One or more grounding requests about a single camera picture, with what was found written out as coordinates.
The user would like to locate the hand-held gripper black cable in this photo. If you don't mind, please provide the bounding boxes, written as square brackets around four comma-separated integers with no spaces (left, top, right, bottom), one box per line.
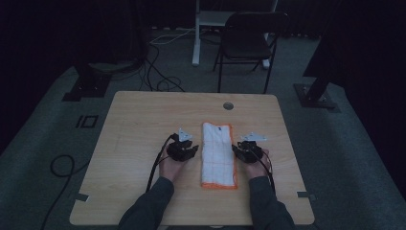
[146,132,180,194]
[250,149,278,195]

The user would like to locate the black folding chair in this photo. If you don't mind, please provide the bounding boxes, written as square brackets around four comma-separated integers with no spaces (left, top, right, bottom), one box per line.
[212,11,290,95]

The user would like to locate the white towel with orange edge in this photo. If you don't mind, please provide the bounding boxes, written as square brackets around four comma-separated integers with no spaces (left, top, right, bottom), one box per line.
[200,122,239,191]

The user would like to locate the black stand with base plate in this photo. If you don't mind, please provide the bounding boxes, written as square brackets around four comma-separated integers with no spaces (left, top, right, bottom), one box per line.
[61,62,113,103]
[293,0,344,110]

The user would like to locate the white floor cable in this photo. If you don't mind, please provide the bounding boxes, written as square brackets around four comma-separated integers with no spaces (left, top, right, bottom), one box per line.
[148,28,196,46]

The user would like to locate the left hand-held gripper black cable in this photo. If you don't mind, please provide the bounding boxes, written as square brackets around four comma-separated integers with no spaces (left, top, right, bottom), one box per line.
[146,132,180,194]

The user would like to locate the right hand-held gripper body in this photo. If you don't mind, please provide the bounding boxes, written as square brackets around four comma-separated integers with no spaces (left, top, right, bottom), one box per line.
[237,131,269,165]

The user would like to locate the white desk frame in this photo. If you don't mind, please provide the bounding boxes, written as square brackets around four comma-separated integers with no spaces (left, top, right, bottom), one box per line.
[191,0,280,70]

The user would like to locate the person's left hand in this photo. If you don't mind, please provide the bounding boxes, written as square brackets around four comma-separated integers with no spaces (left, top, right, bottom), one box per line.
[158,152,187,184]

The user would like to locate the right hand-held gripper black cable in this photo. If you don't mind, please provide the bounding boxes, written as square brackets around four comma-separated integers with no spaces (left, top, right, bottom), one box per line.
[250,149,278,195]

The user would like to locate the tangled black floor cables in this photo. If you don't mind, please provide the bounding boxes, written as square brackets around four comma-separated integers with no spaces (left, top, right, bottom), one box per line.
[139,43,187,94]

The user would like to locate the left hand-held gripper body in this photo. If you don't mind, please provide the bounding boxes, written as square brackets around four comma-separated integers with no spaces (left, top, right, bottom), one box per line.
[166,127,196,163]

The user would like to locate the looped black floor cable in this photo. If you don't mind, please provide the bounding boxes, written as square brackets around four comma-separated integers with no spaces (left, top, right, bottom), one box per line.
[39,154,92,230]

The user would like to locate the person's right hand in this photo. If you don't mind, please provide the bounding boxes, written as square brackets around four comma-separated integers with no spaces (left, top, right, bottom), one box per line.
[243,149,273,180]

